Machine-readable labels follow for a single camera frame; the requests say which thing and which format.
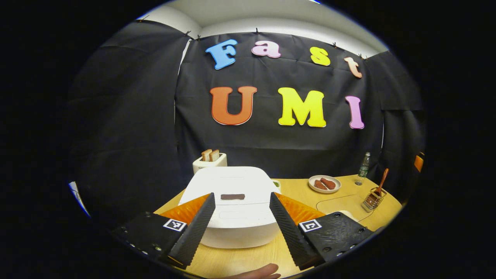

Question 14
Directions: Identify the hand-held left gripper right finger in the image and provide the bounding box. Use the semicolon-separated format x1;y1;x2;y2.
269;192;374;270

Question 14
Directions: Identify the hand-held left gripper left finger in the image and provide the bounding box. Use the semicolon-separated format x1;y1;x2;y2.
112;193;216;269

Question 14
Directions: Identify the white rice cooker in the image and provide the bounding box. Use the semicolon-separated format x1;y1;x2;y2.
178;166;281;249

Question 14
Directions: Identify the clear box of rice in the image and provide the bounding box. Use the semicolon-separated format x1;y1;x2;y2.
316;194;374;223

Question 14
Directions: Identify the metal wire chopstick holder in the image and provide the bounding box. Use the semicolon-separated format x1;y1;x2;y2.
361;187;387;212

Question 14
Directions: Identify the clear plastic water bottle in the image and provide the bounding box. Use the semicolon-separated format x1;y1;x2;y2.
355;152;371;186

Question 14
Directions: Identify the white round plate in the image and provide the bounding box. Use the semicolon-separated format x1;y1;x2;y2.
308;175;342;194

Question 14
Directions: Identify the white toaster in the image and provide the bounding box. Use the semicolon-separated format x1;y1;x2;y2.
193;149;228;175

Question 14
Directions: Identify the white side desk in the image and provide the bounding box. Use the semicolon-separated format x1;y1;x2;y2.
69;181;90;217

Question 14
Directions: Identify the black backdrop cloth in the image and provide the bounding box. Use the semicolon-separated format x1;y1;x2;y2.
68;20;427;229

